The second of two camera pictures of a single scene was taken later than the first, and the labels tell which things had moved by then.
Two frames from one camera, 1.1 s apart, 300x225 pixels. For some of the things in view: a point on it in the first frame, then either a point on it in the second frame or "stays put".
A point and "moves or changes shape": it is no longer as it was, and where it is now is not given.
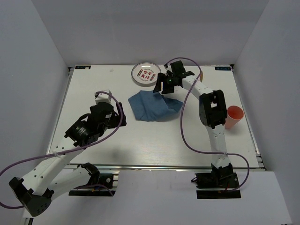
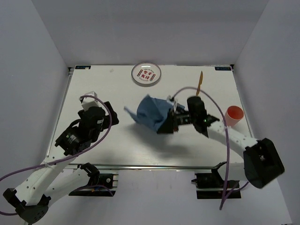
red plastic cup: (235, 114) stays put
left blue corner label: (82, 67) stays put
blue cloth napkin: (147, 105) moves or changes shape
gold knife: (201, 77) stays put
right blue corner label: (223, 68) stays put
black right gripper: (162, 77) → (171, 123)
